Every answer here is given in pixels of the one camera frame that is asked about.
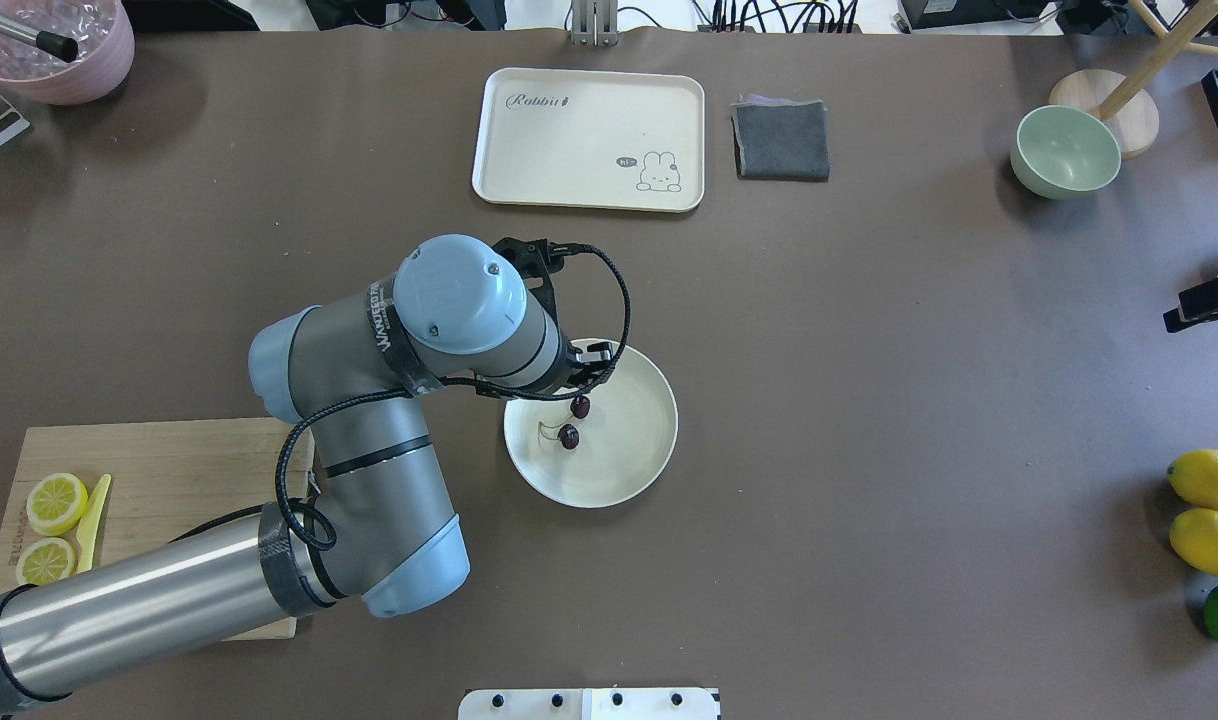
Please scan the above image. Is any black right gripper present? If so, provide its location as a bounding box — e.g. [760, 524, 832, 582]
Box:
[1163, 277, 1218, 333]

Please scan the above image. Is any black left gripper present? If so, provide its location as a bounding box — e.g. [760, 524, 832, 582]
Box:
[473, 238, 615, 401]

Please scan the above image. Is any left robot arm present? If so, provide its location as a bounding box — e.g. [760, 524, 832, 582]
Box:
[0, 234, 632, 719]

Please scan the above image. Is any cream rabbit tray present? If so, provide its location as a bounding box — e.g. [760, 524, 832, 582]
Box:
[473, 67, 706, 213]

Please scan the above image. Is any whole yellow lemon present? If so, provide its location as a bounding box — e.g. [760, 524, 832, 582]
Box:
[1166, 448, 1218, 510]
[1168, 509, 1218, 577]

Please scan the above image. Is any cream shallow bowl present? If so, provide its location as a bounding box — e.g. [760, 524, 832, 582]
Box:
[501, 347, 678, 509]

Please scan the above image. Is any light green bowl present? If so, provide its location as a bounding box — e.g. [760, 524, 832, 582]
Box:
[1009, 105, 1122, 200]

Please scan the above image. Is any wooden mug tree stand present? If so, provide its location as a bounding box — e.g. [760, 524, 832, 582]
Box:
[1047, 1, 1218, 160]

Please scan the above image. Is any dark grey folded cloth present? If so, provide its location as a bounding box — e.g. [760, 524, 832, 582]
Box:
[731, 95, 832, 182]

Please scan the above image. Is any wooden cutting board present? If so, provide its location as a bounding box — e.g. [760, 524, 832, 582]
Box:
[0, 418, 290, 595]

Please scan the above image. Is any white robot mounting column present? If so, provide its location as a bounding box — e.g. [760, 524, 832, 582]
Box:
[457, 685, 723, 719]

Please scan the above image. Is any pink bowl of ice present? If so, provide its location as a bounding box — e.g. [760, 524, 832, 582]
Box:
[0, 1, 135, 106]

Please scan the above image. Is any yellow plastic knife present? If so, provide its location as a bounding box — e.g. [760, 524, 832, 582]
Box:
[74, 473, 114, 574]

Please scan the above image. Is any lemon half slice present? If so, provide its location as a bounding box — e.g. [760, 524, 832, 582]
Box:
[15, 537, 78, 585]
[24, 473, 89, 537]

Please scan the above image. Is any aluminium frame post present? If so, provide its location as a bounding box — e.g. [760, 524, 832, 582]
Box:
[568, 0, 621, 48]

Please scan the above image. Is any metal ice scoop handle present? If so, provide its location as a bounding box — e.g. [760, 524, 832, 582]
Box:
[0, 13, 79, 63]

